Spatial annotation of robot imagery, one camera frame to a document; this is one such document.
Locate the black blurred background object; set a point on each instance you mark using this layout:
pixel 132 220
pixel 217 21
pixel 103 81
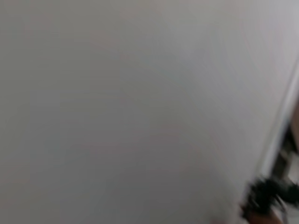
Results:
pixel 264 196

